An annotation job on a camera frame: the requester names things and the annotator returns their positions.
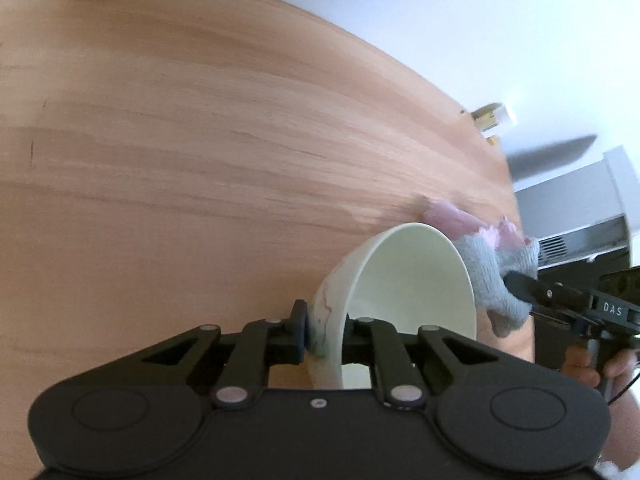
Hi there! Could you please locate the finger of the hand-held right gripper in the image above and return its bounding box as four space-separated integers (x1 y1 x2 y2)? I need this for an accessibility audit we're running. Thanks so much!
503 270 594 330

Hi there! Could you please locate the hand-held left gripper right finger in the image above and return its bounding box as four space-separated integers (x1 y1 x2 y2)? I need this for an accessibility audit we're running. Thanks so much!
342 316 507 409

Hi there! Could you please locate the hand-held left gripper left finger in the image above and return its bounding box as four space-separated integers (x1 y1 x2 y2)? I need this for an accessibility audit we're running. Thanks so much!
113 300 309 409

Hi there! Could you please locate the grey and pink cloth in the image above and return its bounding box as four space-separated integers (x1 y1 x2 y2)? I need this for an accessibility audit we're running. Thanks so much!
421 198 542 338

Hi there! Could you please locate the pale yellow bowl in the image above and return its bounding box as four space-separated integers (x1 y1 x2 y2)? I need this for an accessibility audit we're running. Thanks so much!
303 222 478 391

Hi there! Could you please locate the person's right hand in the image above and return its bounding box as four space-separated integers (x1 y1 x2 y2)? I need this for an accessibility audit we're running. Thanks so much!
562 345 637 390

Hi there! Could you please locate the white tower air conditioner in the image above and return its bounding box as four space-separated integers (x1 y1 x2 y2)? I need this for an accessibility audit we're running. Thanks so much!
513 145 640 267

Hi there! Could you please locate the white pill bottle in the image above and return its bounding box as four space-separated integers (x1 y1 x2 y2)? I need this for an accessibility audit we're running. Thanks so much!
471 102 519 137

